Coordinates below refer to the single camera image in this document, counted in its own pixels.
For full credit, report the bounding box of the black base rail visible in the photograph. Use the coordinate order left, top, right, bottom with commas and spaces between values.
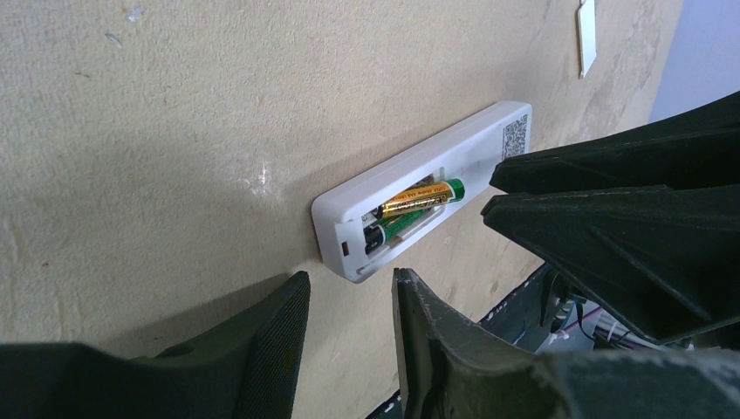
370, 264, 564, 418

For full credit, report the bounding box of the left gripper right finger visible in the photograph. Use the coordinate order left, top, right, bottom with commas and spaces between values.
392, 268, 739, 418

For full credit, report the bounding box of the white remote control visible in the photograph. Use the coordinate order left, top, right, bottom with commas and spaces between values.
312, 101, 532, 283

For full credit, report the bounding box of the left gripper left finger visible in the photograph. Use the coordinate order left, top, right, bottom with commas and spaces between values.
1, 271, 311, 418

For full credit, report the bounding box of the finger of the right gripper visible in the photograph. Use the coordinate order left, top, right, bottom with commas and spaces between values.
482, 185, 739, 344
490, 93, 739, 195

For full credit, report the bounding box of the gold battery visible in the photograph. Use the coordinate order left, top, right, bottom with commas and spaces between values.
371, 178, 466, 219

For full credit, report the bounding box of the white battery cover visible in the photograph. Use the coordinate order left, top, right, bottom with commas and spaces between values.
576, 0, 598, 79

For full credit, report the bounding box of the green battery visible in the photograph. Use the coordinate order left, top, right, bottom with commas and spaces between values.
361, 209, 430, 255

